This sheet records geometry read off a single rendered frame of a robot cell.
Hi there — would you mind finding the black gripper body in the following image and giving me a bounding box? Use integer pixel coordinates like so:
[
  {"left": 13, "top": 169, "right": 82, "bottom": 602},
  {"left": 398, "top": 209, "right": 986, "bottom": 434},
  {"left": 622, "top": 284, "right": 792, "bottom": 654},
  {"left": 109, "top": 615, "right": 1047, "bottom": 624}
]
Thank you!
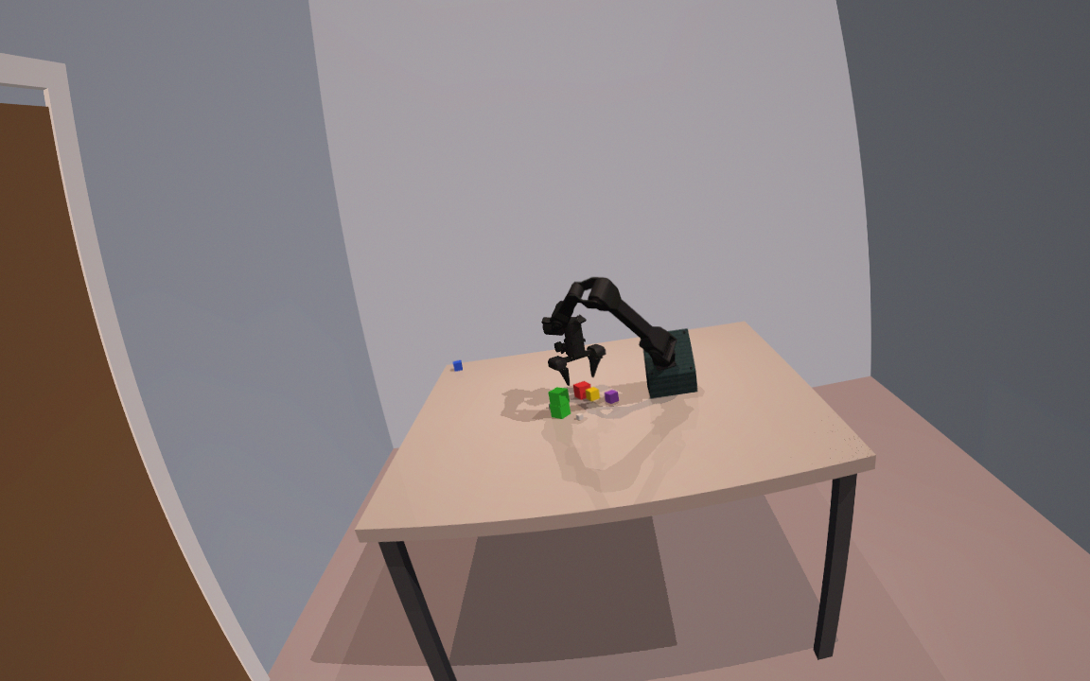
[{"left": 548, "top": 335, "right": 607, "bottom": 370}]

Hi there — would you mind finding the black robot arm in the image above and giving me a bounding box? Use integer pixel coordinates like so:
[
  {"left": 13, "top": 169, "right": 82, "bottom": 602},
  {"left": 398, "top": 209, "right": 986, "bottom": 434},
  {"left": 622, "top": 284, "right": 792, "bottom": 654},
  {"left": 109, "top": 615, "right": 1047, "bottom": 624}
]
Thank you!
[{"left": 542, "top": 277, "right": 677, "bottom": 370}]

